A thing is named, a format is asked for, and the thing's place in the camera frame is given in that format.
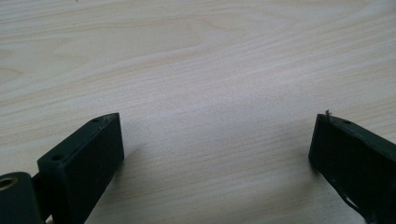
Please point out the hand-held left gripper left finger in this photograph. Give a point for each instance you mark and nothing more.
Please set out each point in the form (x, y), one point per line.
(84, 168)

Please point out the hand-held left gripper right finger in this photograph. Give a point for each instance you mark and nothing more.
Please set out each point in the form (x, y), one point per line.
(355, 161)

